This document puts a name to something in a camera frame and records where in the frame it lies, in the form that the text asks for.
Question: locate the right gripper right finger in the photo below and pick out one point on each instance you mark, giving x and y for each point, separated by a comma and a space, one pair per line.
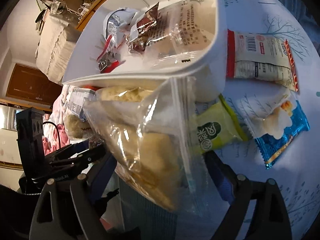
232, 188

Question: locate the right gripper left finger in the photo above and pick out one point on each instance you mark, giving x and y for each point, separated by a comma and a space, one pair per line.
87, 197

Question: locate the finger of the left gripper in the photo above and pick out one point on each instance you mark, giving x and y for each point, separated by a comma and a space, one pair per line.
68, 151
80, 162

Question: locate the long white biscuit packet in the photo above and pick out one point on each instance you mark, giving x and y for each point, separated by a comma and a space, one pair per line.
76, 102

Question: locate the Fuji cake clear bag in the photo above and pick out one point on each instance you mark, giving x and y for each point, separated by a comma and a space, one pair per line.
153, 137

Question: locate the brown chocolate snack packet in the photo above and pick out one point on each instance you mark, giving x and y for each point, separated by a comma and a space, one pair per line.
139, 32

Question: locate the white plastic storage bin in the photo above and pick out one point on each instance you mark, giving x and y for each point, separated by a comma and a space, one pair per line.
209, 69

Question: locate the red white wafer packet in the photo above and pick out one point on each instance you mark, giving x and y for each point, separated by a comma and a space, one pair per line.
115, 29

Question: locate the puffed rice roll packet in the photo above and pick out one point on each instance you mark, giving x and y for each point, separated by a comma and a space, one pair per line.
76, 128

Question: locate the pink floral blanket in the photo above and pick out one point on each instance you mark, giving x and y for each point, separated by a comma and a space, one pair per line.
54, 134

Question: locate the green snack packet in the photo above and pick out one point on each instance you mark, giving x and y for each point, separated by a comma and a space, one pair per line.
217, 125

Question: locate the teal ribbed placemat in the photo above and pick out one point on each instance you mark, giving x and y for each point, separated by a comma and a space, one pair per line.
153, 221

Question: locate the blue popcorn snack packet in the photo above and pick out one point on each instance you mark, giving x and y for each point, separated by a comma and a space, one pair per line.
273, 122

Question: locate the white draped cloth furniture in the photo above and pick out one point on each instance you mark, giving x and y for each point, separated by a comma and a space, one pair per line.
57, 42

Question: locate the white red snack packet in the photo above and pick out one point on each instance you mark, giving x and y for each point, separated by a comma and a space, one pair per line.
261, 57

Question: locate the clear bag pale crackers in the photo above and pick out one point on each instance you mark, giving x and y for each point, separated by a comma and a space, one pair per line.
183, 30

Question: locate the white floral tablecloth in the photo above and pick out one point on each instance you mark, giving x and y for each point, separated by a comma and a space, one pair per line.
296, 169

